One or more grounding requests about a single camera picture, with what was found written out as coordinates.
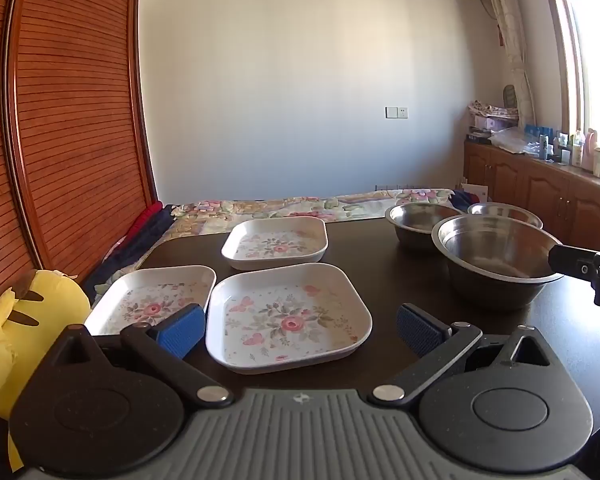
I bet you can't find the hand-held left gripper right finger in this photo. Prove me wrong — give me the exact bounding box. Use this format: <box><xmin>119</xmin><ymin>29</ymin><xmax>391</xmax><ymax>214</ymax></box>
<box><xmin>369</xmin><ymin>303</ymin><xmax>552</xmax><ymax>408</ymax></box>

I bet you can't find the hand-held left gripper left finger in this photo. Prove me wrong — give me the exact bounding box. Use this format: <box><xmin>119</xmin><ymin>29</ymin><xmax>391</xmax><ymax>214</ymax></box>
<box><xmin>45</xmin><ymin>303</ymin><xmax>235</xmax><ymax>408</ymax></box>

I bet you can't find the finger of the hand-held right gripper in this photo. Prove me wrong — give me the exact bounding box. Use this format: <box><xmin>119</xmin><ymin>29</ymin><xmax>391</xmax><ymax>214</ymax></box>
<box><xmin>548</xmin><ymin>242</ymin><xmax>600</xmax><ymax>309</ymax></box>

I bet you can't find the large steel bowl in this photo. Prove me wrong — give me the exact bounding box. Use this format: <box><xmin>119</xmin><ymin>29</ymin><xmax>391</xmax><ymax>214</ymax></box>
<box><xmin>431</xmin><ymin>215</ymin><xmax>566</xmax><ymax>312</ymax></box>

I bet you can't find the small steel bowl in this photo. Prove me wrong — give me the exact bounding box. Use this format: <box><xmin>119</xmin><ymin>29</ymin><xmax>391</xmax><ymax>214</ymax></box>
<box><xmin>467</xmin><ymin>202</ymin><xmax>544</xmax><ymax>231</ymax></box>

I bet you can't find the medium steel bowl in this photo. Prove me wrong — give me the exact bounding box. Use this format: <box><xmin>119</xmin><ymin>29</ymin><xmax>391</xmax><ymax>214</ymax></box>
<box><xmin>384</xmin><ymin>203</ymin><xmax>467</xmax><ymax>252</ymax></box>

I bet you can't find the wooden cabinet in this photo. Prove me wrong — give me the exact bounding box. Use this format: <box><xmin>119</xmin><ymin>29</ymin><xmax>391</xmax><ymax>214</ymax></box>
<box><xmin>463</xmin><ymin>139</ymin><xmax>600</xmax><ymax>252</ymax></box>

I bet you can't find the row of toiletry bottles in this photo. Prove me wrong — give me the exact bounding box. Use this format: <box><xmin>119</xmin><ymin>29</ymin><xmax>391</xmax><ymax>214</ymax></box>
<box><xmin>524</xmin><ymin>123</ymin><xmax>600</xmax><ymax>189</ymax></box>

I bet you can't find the red and navy blanket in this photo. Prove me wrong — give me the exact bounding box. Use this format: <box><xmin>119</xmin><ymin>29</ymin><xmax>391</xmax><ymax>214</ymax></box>
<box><xmin>82</xmin><ymin>201</ymin><xmax>179</xmax><ymax>302</ymax></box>

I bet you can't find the white paper box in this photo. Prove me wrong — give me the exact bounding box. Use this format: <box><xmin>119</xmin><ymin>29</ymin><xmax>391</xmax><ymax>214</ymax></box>
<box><xmin>461</xmin><ymin>183</ymin><xmax>489</xmax><ymax>207</ymax></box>

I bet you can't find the clear plastic bag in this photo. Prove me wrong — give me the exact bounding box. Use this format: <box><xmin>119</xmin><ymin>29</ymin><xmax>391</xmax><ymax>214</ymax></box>
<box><xmin>489</xmin><ymin>127</ymin><xmax>544</xmax><ymax>155</ymax></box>

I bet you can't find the floral bedspread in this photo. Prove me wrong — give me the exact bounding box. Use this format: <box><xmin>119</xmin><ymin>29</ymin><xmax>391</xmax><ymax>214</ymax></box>
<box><xmin>164</xmin><ymin>188</ymin><xmax>457</xmax><ymax>237</ymax></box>

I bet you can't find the yellow plush toy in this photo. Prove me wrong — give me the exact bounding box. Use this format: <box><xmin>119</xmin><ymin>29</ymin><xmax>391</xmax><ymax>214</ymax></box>
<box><xmin>0</xmin><ymin>269</ymin><xmax>92</xmax><ymax>473</ymax></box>

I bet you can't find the stack of boxes and papers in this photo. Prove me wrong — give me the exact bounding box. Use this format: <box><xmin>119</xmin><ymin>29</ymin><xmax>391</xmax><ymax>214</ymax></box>
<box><xmin>467</xmin><ymin>100</ymin><xmax>521</xmax><ymax>144</ymax></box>

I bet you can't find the wooden framed window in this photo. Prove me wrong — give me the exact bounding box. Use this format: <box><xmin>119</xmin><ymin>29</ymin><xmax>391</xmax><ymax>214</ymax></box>
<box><xmin>537</xmin><ymin>0</ymin><xmax>600</xmax><ymax>181</ymax></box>

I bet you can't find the patterned beige curtain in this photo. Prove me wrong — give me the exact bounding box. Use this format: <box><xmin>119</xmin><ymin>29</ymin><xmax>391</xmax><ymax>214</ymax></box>
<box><xmin>477</xmin><ymin>0</ymin><xmax>537</xmax><ymax>128</ymax></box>

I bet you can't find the wooden slatted wardrobe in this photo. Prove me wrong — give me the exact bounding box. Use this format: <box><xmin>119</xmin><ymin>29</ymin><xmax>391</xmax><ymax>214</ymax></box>
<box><xmin>0</xmin><ymin>0</ymin><xmax>159</xmax><ymax>313</ymax></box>

